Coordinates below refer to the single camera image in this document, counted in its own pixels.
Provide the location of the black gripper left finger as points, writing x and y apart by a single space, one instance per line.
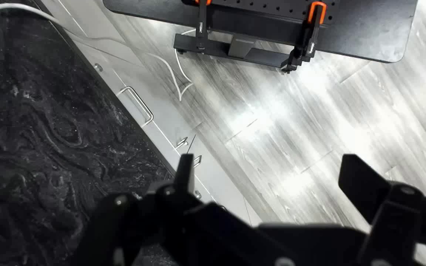
183 175

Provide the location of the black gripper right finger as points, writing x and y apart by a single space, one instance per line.
367 191

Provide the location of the black marble countertop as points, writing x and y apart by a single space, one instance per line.
65 142

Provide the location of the orange black clamp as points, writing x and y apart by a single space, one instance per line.
201 27
308 37

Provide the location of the grey cabinet front with handle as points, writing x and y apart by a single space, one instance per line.
151 88

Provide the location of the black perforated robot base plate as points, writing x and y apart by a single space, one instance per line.
374 30

